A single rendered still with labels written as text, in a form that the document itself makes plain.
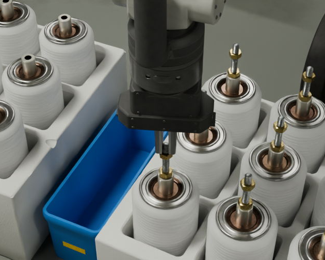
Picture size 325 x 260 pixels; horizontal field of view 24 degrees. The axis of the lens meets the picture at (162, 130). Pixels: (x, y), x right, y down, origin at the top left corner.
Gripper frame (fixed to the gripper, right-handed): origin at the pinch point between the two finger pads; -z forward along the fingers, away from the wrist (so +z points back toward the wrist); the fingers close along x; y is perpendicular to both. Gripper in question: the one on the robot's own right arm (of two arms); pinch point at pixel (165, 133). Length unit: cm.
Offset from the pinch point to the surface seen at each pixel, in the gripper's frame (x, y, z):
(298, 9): 24, 80, -36
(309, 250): 19.6, -9.0, -10.8
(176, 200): 1.7, -2.3, -10.7
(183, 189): 2.5, -0.2, -10.7
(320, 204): 21.8, 0.4, -12.6
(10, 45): -30.8, 33.2, -14.3
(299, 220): 19.6, 1.8, -18.2
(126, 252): -5.0, -6.2, -18.2
